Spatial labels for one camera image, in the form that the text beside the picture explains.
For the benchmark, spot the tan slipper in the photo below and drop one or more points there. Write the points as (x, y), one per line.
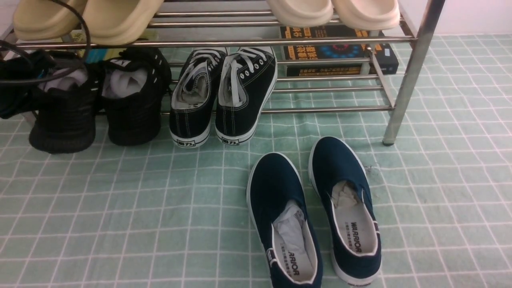
(117, 22)
(42, 20)

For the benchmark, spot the tan slipper far left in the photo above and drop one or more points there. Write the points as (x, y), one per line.
(42, 20)

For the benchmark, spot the navy slip-on shoe left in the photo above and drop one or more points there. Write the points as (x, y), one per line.
(277, 206)

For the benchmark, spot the navy slip-on shoe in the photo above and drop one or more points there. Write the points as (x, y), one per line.
(277, 206)
(339, 178)

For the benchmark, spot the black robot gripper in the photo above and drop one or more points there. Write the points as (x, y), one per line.
(22, 98)

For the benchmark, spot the cream slipper inner right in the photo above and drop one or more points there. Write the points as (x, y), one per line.
(302, 13)

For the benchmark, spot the black canvas lace-up shoe left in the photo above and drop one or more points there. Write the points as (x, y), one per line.
(194, 96)

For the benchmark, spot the navy slip-on shoe right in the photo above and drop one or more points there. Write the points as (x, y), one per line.
(339, 178)

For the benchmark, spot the silver metal shoe rack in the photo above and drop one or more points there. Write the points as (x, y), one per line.
(419, 42)

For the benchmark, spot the black canvas lace-up shoe right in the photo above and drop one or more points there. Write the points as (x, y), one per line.
(247, 80)

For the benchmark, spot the black knit sneaker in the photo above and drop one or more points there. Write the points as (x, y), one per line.
(131, 94)
(65, 121)

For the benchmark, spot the cream slipper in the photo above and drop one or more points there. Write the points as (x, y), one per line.
(370, 15)
(302, 13)

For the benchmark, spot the black book with orange text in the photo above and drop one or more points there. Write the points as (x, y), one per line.
(327, 57)

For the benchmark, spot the black canvas lace-up shoe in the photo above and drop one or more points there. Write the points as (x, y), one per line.
(247, 80)
(194, 96)

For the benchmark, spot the cream slipper far right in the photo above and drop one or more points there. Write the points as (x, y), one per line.
(370, 15)

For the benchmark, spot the green checkered floor mat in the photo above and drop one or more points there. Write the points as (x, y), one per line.
(158, 216)

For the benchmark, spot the yellow and blue book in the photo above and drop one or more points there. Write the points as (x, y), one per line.
(102, 54)

